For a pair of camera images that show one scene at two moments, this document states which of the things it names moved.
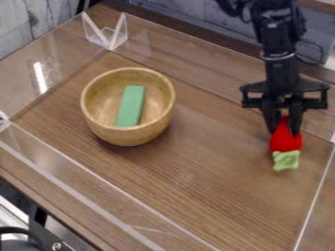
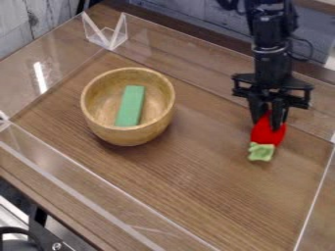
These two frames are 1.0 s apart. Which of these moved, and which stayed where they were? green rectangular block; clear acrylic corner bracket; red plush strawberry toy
Moved: red plush strawberry toy
Stayed: green rectangular block; clear acrylic corner bracket
